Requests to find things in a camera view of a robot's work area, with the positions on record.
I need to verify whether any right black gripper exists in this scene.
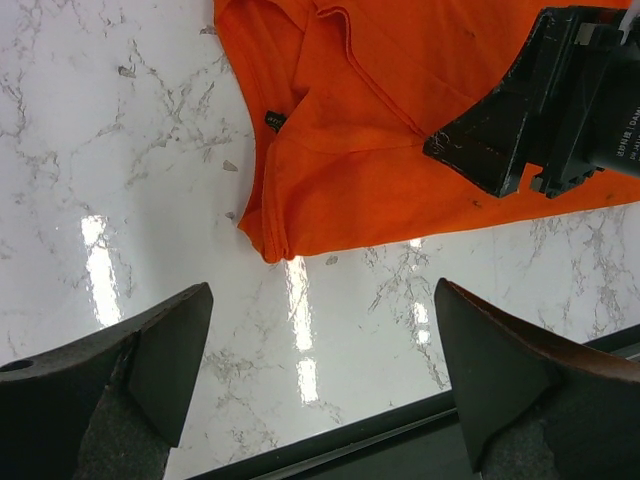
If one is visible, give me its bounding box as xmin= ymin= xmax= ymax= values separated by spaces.
xmin=423 ymin=4 xmax=639 ymax=198

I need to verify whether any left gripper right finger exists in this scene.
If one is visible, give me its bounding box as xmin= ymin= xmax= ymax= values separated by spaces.
xmin=435 ymin=279 xmax=639 ymax=479

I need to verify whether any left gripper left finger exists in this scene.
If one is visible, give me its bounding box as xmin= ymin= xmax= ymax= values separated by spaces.
xmin=1 ymin=283 xmax=214 ymax=479

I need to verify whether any orange t shirt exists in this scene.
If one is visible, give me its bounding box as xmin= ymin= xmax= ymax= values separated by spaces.
xmin=214 ymin=1 xmax=639 ymax=263

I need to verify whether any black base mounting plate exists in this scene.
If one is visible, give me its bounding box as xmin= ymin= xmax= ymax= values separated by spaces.
xmin=189 ymin=324 xmax=640 ymax=480

